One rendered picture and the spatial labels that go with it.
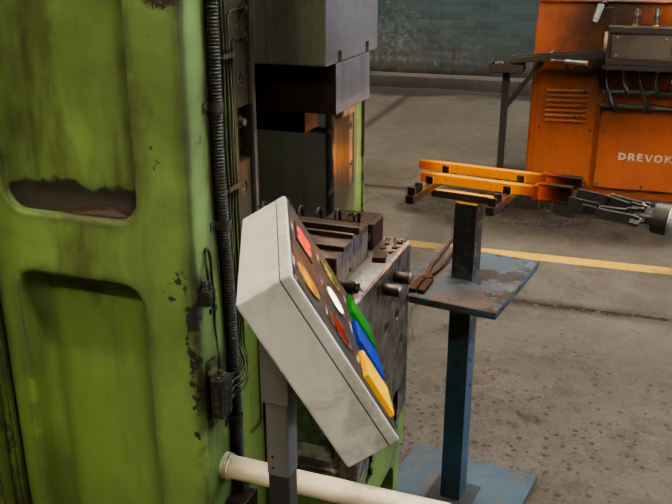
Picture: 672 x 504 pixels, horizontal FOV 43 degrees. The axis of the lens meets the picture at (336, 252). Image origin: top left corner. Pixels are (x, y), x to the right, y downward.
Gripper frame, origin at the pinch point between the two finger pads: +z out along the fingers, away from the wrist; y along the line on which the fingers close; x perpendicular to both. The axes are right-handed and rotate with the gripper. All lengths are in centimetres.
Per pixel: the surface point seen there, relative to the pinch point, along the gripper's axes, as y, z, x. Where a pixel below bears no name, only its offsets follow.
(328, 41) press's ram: -69, 35, 41
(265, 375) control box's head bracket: -111, 18, -1
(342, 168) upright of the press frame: -26, 54, 3
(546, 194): -0.8, 9.2, -0.4
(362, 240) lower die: -49, 35, -4
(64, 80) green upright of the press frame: -97, 72, 32
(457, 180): -2.5, 32.3, -1.6
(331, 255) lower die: -64, 34, -2
